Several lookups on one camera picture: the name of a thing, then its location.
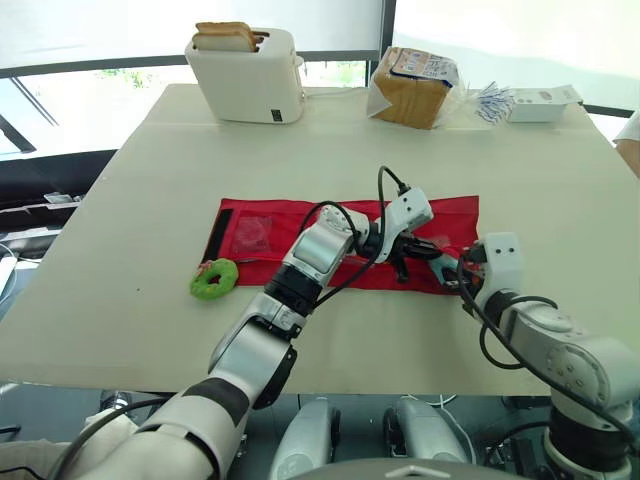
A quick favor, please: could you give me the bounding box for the robot body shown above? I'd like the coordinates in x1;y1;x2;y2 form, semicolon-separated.
272;396;501;480

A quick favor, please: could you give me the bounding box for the red mesh pouch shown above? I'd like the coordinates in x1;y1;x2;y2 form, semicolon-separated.
198;195;481;297

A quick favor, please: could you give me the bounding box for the pile of blue-white sachets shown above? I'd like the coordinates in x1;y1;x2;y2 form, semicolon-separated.
471;82;515;125

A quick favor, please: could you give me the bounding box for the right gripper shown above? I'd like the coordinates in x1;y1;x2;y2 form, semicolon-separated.
456;243;486;297

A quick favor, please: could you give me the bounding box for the white toaster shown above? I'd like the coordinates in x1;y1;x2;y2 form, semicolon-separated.
184;27;307;125

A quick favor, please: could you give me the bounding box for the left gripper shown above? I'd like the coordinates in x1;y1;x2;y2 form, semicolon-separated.
370;230;446;285

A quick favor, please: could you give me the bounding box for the green toy donut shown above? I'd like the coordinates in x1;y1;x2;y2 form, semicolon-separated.
188;257;241;302

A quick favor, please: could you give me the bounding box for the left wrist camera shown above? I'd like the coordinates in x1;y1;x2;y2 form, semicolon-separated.
382;187;435;237

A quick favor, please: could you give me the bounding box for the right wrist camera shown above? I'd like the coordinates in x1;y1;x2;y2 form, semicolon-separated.
478;231;524;297

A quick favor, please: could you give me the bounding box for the bagged bread loaf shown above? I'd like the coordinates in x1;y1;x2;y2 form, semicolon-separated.
366;46;472;132

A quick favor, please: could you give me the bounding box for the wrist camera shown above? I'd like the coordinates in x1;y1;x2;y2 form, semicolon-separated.
478;231;524;297
382;187;435;237

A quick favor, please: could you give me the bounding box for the white cardboard box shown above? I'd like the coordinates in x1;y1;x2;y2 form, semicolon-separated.
505;84;585;124

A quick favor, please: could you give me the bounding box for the toast slice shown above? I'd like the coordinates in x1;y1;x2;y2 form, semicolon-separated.
193;21;254;53

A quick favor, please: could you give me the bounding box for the clear small pack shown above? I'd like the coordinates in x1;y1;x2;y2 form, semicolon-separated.
231;215;274;254

